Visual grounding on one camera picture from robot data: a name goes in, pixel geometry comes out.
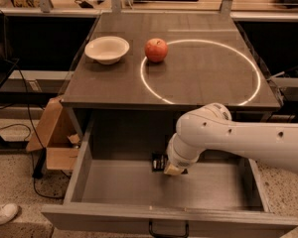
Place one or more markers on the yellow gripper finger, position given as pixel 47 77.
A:
pixel 171 170

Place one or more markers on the black rxbar chocolate wrapper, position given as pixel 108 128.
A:
pixel 159 162

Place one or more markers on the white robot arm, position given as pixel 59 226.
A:
pixel 211 128

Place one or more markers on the grey open drawer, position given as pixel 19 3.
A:
pixel 113 187

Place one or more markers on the grey counter cabinet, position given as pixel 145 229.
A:
pixel 207 61

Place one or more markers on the red apple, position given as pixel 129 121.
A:
pixel 156 50

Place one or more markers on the brown cardboard box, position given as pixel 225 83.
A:
pixel 56 134

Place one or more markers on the white ceramic bowl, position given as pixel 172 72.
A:
pixel 107 50

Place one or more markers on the white sneaker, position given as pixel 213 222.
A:
pixel 8 212

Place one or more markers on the black drawer handle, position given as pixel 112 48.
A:
pixel 166 229

